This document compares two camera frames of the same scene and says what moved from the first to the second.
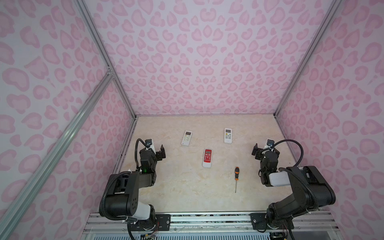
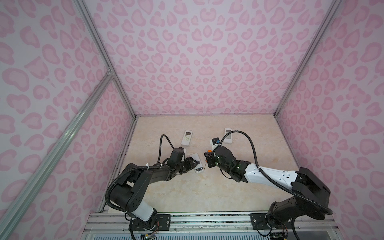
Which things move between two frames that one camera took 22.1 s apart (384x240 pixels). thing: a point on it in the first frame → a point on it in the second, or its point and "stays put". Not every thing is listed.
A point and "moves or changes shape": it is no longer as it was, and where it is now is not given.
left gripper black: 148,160 → 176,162
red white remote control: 207,158 moves or changes shape
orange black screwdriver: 236,171 moves or changes shape
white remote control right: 228,136 stays put
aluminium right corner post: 325,22 stays put
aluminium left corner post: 86,15 stays put
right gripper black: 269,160 → 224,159
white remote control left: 187,138 stays put
